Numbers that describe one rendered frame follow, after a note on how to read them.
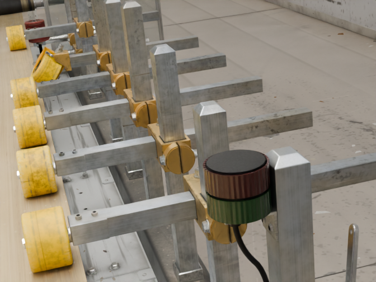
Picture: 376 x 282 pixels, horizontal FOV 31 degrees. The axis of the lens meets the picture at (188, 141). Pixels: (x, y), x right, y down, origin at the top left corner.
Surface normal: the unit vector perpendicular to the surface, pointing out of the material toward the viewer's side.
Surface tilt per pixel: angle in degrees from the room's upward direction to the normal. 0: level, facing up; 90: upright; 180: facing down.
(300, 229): 90
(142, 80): 90
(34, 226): 33
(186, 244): 90
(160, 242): 0
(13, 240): 0
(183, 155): 90
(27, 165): 47
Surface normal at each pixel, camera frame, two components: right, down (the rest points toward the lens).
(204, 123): 0.26, 0.32
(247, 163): -0.10, -0.93
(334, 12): -0.96, 0.18
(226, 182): -0.36, 0.36
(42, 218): 0.00, -0.74
